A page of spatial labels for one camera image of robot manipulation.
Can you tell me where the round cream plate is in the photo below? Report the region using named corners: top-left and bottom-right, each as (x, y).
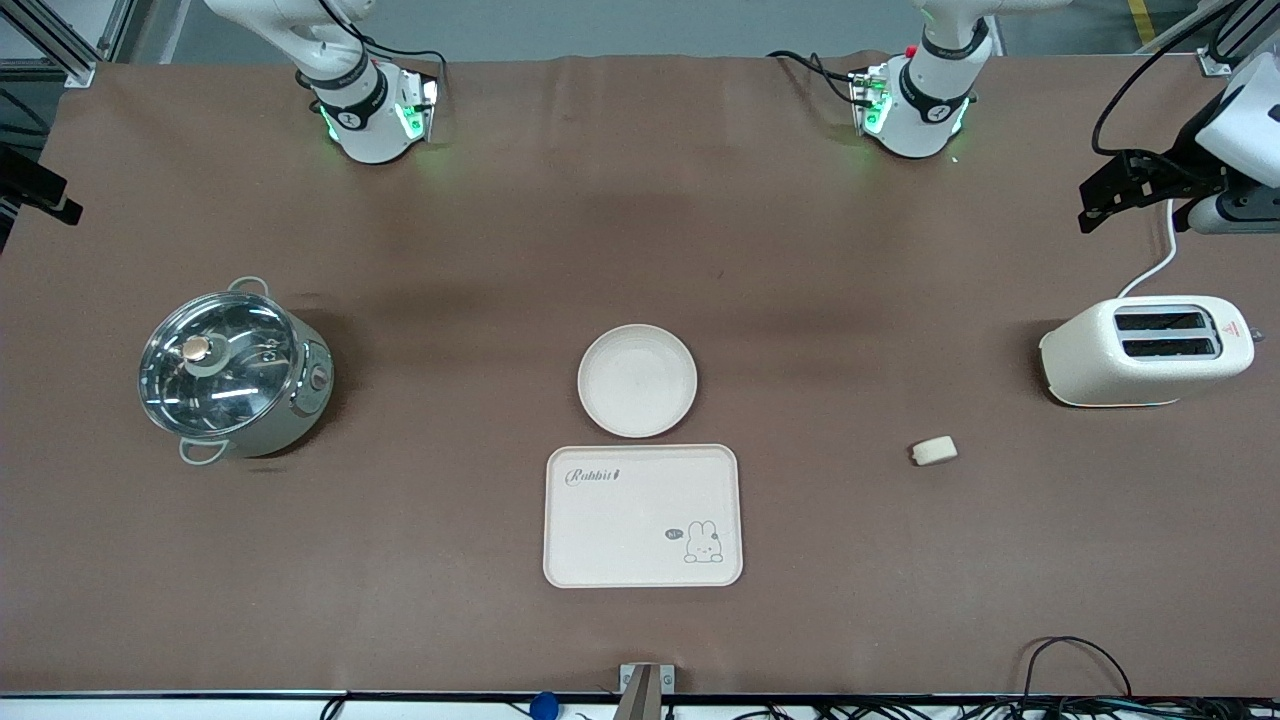
top-left (577, 323), bottom-right (699, 439)

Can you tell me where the cream rabbit print tray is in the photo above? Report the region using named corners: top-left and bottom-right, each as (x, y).
top-left (543, 444), bottom-right (744, 589)

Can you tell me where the cream two-slot toaster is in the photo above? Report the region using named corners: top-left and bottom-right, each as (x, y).
top-left (1039, 295), bottom-right (1264, 408)

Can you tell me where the glass pot lid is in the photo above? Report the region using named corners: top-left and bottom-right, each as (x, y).
top-left (138, 292), bottom-right (303, 439)

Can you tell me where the pale green electric pot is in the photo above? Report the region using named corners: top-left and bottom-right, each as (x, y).
top-left (140, 277), bottom-right (336, 467)

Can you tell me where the brown table cloth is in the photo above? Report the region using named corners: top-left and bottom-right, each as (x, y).
top-left (0, 52), bottom-right (1280, 699)

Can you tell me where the white toaster cable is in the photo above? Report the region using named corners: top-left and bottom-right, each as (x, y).
top-left (1118, 200), bottom-right (1179, 299)

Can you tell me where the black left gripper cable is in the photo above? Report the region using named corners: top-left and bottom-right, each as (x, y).
top-left (1092, 0), bottom-right (1256, 157)

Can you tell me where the aluminium frame profile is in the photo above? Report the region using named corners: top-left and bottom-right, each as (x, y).
top-left (1140, 0), bottom-right (1280, 77)
top-left (0, 0), bottom-right (136, 89)

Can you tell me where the black left arm base cable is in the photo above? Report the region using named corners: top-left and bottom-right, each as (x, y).
top-left (768, 50), bottom-right (871, 107)

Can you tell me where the black arm base cable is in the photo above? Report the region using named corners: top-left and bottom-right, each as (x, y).
top-left (768, 50), bottom-right (871, 107)
top-left (318, 0), bottom-right (448, 101)

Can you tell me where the black right arm base cable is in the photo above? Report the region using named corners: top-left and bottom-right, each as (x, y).
top-left (318, 0), bottom-right (448, 101)

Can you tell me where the black looped cable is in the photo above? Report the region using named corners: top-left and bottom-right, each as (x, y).
top-left (1020, 635), bottom-right (1136, 713)

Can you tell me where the black cable bundle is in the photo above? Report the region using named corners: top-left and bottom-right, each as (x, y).
top-left (700, 695), bottom-right (1280, 720)

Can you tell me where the grey metal camera bracket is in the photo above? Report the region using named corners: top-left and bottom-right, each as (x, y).
top-left (612, 663), bottom-right (676, 720)

